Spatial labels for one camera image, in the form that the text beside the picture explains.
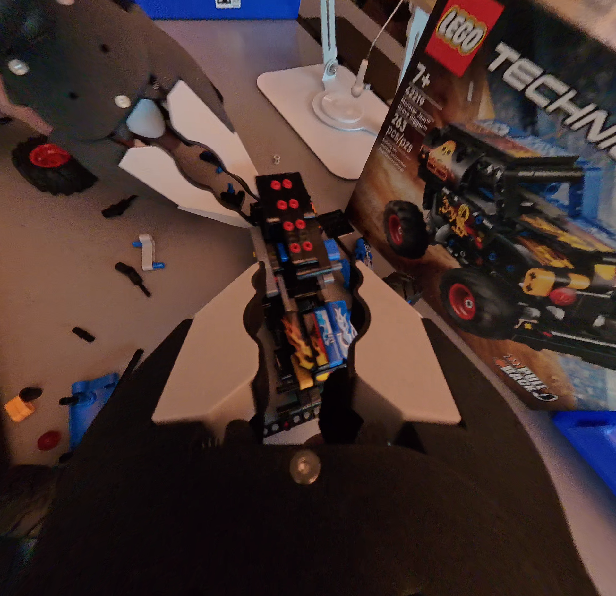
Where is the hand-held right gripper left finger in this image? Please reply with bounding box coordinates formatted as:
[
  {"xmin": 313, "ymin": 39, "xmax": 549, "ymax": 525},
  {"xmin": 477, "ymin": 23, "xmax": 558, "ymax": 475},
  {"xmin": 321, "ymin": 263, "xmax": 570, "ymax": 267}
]
[{"xmin": 150, "ymin": 262, "xmax": 266, "ymax": 427}]

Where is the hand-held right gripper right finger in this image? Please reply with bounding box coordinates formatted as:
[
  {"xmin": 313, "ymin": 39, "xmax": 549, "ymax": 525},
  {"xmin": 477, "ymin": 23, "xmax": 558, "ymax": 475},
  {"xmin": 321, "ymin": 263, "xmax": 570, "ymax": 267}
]
[{"xmin": 348, "ymin": 260, "xmax": 463, "ymax": 439}]

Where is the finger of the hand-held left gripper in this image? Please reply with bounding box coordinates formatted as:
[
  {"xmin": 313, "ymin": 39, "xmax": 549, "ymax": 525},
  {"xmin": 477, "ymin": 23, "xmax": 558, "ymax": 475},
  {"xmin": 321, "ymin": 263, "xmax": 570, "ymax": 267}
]
[
  {"xmin": 117, "ymin": 143, "xmax": 253, "ymax": 229},
  {"xmin": 165, "ymin": 79, "xmax": 261, "ymax": 207}
]

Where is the small connector with blue pin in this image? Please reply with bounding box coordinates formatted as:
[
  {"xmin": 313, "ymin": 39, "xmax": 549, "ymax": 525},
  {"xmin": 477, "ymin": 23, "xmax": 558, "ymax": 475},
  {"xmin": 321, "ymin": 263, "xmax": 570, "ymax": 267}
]
[{"xmin": 219, "ymin": 182, "xmax": 247, "ymax": 213}]

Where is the pale beam with blue pins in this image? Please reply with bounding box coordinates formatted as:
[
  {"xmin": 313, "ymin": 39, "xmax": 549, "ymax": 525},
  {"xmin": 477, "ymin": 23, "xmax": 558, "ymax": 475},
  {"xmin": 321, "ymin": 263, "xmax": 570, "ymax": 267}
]
[{"xmin": 132, "ymin": 234, "xmax": 165, "ymax": 272}]

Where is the toy truck chassis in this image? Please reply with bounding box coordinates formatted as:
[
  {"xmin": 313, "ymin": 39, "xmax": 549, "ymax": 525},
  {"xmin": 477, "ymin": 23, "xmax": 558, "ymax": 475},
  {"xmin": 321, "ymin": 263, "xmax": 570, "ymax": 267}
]
[{"xmin": 250, "ymin": 172, "xmax": 359, "ymax": 438}]

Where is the grey desk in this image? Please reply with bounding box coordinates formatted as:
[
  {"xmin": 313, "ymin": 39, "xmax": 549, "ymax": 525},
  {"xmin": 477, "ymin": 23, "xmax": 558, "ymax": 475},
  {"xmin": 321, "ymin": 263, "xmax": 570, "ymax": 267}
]
[{"xmin": 0, "ymin": 19, "xmax": 616, "ymax": 524}]

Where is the person's left hand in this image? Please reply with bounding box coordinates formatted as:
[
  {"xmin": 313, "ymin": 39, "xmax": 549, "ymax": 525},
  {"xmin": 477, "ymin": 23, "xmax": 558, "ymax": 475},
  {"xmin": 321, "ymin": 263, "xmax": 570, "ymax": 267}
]
[{"xmin": 0, "ymin": 74, "xmax": 54, "ymax": 136}]

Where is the black pin with shaft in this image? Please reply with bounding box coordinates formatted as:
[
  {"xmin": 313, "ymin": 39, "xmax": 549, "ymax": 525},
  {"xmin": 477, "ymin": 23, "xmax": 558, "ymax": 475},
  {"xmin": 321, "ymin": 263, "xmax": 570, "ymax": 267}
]
[{"xmin": 101, "ymin": 194, "xmax": 139, "ymax": 219}]

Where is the white document stand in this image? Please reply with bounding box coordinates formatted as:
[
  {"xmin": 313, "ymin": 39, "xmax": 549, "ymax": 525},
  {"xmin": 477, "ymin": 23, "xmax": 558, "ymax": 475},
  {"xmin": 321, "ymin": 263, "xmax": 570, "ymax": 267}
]
[{"xmin": 256, "ymin": 0, "xmax": 431, "ymax": 180}]

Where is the black angled connector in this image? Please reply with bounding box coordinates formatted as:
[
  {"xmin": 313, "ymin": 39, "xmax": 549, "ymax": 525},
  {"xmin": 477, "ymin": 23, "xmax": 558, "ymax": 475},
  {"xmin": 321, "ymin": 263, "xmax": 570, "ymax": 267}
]
[{"xmin": 115, "ymin": 261, "xmax": 152, "ymax": 298}]

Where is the black wheel with red hub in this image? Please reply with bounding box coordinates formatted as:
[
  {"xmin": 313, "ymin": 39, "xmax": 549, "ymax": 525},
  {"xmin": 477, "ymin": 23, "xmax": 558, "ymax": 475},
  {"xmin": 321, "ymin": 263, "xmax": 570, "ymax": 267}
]
[{"xmin": 11, "ymin": 136, "xmax": 99, "ymax": 196}]

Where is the blue body panel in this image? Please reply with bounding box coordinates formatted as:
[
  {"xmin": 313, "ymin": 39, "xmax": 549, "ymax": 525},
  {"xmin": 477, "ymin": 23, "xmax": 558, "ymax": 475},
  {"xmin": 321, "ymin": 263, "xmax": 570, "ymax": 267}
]
[{"xmin": 69, "ymin": 374, "xmax": 120, "ymax": 450}]

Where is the black square plate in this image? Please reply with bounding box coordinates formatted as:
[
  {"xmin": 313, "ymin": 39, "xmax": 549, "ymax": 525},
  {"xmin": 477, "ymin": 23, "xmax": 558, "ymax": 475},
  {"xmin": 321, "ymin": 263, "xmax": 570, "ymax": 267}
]
[{"xmin": 318, "ymin": 210, "xmax": 355, "ymax": 238}]

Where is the orange block with black pin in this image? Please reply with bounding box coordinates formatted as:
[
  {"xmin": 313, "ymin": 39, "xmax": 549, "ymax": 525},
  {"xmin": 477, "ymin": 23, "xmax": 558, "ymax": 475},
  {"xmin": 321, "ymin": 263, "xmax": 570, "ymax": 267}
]
[{"xmin": 4, "ymin": 387, "xmax": 44, "ymax": 423}]

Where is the toy truck set box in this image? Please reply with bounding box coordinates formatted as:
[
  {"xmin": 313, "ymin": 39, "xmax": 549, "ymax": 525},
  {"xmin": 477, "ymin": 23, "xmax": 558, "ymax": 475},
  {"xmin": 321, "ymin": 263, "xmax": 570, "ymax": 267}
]
[{"xmin": 346, "ymin": 0, "xmax": 616, "ymax": 411}]

